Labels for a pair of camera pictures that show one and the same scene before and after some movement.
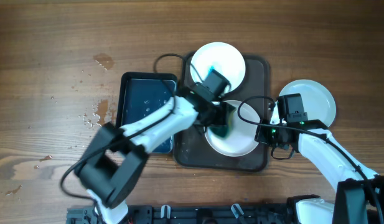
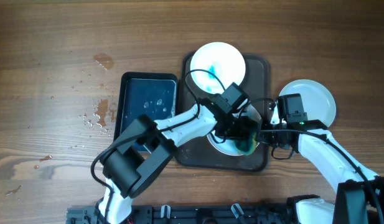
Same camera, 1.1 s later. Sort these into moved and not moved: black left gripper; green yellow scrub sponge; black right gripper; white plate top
Moved: black left gripper; green yellow scrub sponge
Not moved: black right gripper; white plate top
